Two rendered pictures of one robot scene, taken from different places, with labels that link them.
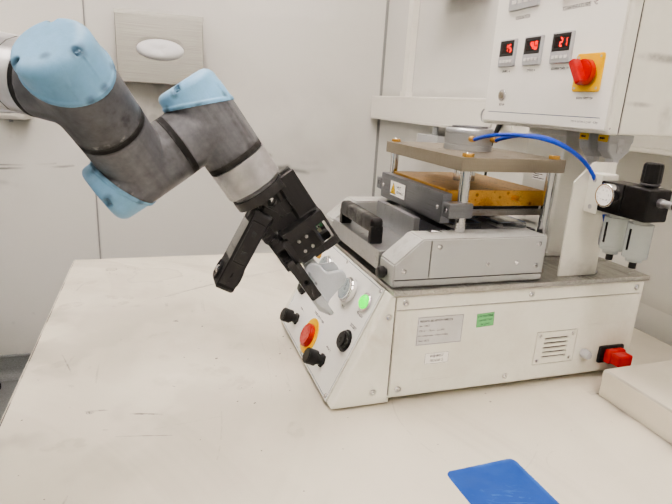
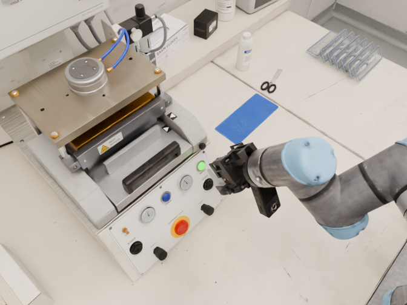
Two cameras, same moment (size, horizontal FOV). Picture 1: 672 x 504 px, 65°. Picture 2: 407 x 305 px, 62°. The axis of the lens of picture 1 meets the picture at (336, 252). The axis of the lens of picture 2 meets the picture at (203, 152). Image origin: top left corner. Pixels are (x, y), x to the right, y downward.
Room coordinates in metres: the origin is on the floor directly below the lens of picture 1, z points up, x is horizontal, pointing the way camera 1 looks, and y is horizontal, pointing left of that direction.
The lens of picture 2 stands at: (0.94, 0.36, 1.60)
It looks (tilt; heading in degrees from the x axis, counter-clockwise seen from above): 55 degrees down; 242
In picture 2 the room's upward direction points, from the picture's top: 2 degrees clockwise
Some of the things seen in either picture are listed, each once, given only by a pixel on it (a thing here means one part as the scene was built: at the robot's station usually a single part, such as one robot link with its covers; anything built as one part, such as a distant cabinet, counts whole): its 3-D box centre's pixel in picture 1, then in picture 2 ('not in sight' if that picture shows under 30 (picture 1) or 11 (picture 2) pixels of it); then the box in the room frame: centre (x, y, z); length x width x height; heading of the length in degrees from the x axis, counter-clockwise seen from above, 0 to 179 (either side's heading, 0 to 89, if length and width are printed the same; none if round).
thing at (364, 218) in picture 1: (359, 220); (152, 166); (0.85, -0.04, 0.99); 0.15 x 0.02 x 0.04; 19
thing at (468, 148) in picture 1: (487, 166); (91, 79); (0.90, -0.25, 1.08); 0.31 x 0.24 x 0.13; 19
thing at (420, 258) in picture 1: (460, 256); (167, 113); (0.75, -0.18, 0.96); 0.26 x 0.05 x 0.07; 109
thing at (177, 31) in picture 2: not in sight; (157, 42); (0.61, -0.64, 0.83); 0.23 x 0.12 x 0.07; 29
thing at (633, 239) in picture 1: (624, 212); (137, 36); (0.74, -0.40, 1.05); 0.15 x 0.05 x 0.15; 19
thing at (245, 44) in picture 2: not in sight; (244, 51); (0.34, -0.46, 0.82); 0.05 x 0.05 x 0.14
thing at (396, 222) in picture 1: (433, 229); (115, 136); (0.89, -0.17, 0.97); 0.30 x 0.22 x 0.08; 109
